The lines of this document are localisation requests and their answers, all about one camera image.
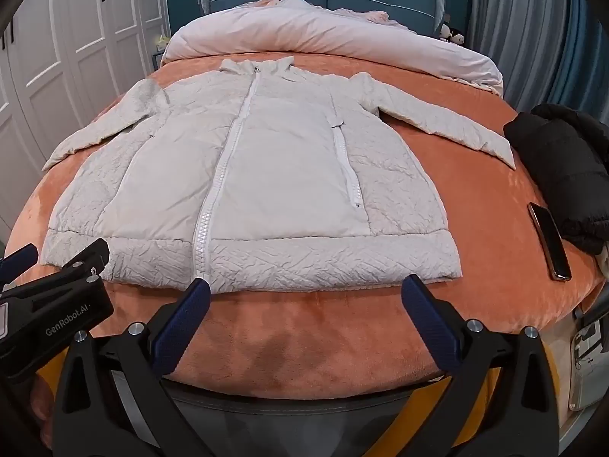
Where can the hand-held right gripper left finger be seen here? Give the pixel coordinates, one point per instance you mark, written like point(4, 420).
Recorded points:
point(183, 326)

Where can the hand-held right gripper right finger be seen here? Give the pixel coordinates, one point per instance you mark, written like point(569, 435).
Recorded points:
point(428, 319)

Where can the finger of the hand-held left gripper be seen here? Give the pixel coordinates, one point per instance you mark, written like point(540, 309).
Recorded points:
point(19, 257)
point(88, 257)

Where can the white quilted jacket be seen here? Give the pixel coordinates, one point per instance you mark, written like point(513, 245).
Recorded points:
point(285, 176)

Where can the orange bed blanket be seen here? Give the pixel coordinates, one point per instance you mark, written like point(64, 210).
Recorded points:
point(476, 257)

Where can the black smartphone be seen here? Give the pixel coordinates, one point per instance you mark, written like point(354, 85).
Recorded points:
point(551, 243)

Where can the white pouch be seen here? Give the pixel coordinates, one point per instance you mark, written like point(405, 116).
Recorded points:
point(587, 366)

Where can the white wardrobe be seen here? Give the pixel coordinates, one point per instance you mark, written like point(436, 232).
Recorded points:
point(62, 57)

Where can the black puffer jacket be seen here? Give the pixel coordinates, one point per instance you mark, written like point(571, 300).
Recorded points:
point(561, 166)

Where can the dark nightstand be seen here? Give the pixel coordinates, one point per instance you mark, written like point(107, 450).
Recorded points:
point(158, 62)

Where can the yellow item on nightstand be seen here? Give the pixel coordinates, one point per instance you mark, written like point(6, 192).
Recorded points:
point(162, 42)

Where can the plush toys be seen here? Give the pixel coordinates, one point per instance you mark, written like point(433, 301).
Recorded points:
point(452, 34)

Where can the pink duvet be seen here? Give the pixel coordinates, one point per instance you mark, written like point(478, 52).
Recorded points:
point(333, 33)

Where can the grey blue curtain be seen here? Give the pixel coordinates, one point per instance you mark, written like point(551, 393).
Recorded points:
point(533, 19)

